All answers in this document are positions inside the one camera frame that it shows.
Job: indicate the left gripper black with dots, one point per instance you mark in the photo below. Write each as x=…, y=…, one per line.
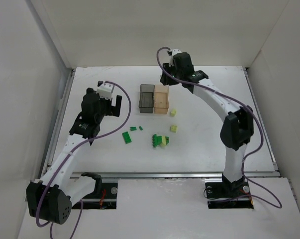
x=109, y=107

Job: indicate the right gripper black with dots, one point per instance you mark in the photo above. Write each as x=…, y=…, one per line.
x=166, y=77

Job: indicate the lime lego square brick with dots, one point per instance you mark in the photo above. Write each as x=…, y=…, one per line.
x=173, y=128

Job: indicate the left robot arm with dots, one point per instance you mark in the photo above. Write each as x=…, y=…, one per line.
x=53, y=196

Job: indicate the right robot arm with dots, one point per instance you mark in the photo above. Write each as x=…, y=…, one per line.
x=237, y=127

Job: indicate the orange transparent container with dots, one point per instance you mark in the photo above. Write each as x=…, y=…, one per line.
x=161, y=99

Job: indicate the dark green flat lego plate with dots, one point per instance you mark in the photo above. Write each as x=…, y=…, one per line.
x=126, y=137

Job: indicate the grey transparent container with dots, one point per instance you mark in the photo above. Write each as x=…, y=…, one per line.
x=146, y=99

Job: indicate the dark green studded lego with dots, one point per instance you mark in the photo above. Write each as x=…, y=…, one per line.
x=156, y=140

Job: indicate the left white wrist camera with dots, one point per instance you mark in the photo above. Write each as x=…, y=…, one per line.
x=105, y=90

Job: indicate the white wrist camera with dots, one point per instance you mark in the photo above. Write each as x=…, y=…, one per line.
x=172, y=53
x=105, y=90

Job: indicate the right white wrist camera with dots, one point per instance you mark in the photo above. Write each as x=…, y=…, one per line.
x=172, y=53

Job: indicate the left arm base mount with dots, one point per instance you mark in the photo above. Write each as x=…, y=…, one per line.
x=107, y=194

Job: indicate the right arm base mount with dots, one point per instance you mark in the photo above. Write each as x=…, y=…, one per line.
x=220, y=197

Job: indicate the aluminium rail front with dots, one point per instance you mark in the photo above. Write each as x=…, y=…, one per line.
x=134, y=175

